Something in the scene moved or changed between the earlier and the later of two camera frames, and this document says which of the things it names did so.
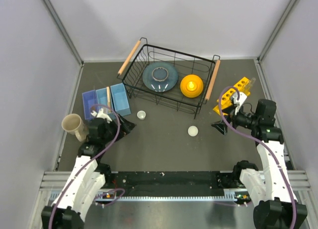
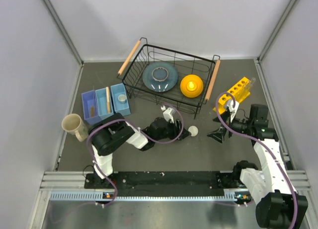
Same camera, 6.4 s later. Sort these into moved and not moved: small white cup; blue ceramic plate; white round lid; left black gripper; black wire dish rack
Moved: small white cup; left black gripper
Not moved: white round lid; blue ceramic plate; black wire dish rack
